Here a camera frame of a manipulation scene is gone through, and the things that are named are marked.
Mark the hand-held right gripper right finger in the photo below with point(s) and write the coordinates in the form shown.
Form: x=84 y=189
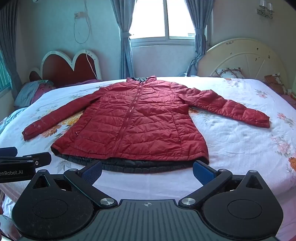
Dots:
x=203 y=171

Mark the blue window curtain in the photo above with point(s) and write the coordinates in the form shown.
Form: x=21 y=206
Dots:
x=199 y=27
x=124 y=58

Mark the grey side curtain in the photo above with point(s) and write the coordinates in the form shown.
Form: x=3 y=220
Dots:
x=9 y=46

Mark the white framed window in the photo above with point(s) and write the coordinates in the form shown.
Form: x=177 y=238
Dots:
x=150 y=20

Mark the blue floral pillow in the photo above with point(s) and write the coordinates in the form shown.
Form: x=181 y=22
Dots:
x=30 y=92

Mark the orange patterned pillow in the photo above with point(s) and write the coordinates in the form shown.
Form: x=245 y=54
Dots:
x=276 y=83

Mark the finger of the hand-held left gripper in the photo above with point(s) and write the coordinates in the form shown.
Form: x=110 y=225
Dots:
x=9 y=152
x=39 y=160

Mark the red heart-shaped headboard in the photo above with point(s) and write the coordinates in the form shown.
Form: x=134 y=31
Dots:
x=60 y=71

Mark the silver wall lamp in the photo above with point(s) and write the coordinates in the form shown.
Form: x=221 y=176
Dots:
x=264 y=9

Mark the white wall socket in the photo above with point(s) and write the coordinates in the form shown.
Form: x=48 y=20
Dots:
x=78 y=15

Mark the red puffer jacket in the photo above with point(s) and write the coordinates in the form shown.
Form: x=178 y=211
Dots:
x=138 y=120

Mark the floral white bed sheet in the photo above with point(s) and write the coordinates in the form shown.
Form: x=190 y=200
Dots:
x=233 y=146

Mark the cream round headboard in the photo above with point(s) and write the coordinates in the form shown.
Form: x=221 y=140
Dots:
x=242 y=58

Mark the green side window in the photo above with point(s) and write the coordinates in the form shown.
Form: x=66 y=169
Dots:
x=3 y=78

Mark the brown patterned white pillow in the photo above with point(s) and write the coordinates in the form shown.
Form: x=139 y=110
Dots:
x=229 y=73

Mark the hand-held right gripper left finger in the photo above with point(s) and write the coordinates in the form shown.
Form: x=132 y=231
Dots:
x=93 y=171

